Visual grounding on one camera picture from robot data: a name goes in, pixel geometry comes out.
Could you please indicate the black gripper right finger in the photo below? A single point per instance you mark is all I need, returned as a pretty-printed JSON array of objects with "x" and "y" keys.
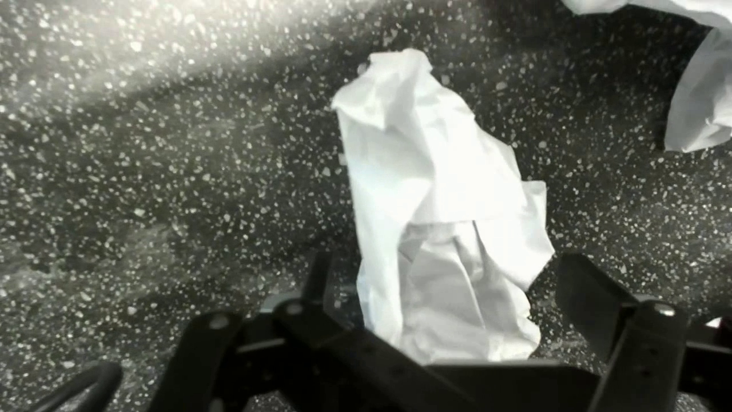
[{"x": 647, "y": 359}]

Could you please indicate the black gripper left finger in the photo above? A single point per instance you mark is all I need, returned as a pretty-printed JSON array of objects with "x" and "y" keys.
[{"x": 252, "y": 359}]

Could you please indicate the white tissue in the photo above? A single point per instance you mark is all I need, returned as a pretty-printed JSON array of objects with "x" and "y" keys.
[
  {"x": 700, "y": 93},
  {"x": 443, "y": 229}
]

